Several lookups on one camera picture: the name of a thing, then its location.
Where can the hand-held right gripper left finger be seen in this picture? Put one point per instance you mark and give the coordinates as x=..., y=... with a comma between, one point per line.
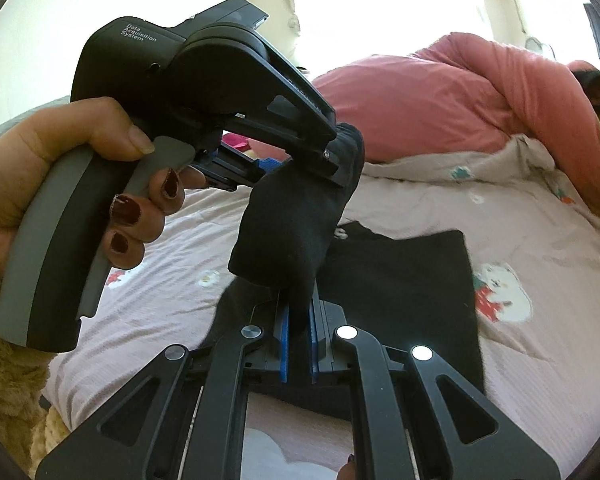
x=284, y=345

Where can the light printed bed cover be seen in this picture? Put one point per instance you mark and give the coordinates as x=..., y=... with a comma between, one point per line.
x=530, y=360

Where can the magenta cloth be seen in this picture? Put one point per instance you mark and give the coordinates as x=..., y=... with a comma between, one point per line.
x=237, y=141

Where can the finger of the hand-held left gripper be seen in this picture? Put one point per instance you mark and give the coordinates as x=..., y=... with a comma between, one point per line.
x=267, y=164
x=307, y=110

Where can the pink duvet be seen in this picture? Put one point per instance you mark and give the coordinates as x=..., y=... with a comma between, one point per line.
x=430, y=90

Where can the black sock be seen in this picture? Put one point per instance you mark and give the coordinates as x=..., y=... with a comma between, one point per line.
x=285, y=230

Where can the person's left hand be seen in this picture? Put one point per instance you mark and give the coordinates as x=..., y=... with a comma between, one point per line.
x=35, y=155

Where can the person's left forearm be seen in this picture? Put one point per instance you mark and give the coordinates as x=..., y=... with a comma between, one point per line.
x=5, y=390

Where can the person's right hand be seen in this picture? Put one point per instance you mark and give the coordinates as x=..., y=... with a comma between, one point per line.
x=348, y=467

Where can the black flat cloth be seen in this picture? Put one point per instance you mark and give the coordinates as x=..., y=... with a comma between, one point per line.
x=405, y=300

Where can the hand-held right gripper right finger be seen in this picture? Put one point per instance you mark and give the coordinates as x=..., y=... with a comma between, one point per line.
x=314, y=345

